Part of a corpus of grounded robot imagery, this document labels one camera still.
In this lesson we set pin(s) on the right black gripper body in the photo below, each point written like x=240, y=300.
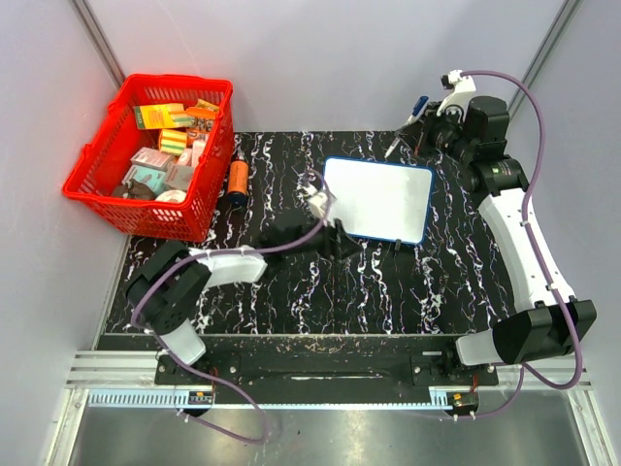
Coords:
x=440, y=134

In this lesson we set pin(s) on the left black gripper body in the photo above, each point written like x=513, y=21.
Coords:
x=327, y=246

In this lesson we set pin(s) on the white marker with blue cap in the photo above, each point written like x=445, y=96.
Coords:
x=414, y=116

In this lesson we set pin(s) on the blue-framed whiteboard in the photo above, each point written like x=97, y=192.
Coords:
x=380, y=200

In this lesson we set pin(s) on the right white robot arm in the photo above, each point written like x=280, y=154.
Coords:
x=549, y=320

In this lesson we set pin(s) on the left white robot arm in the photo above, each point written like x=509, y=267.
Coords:
x=163, y=292

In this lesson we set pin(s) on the orange pump bottle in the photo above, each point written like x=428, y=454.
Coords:
x=237, y=188

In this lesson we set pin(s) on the white tape roll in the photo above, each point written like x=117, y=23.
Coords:
x=175, y=196

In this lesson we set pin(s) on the orange snack packet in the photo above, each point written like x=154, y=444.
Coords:
x=203, y=115

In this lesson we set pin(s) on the teal white box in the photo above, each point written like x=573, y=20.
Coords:
x=152, y=178

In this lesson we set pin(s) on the striped yellow sponge pack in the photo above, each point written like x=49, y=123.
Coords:
x=172, y=141

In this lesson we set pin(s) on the pink white box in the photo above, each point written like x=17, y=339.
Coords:
x=152, y=158

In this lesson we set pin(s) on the yellow green box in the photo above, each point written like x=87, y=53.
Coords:
x=160, y=116

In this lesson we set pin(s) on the red plastic shopping basket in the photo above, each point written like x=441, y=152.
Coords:
x=105, y=160

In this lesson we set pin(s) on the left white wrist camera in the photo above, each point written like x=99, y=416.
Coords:
x=319, y=201

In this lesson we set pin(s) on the aluminium frame rail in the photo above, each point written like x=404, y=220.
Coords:
x=146, y=379

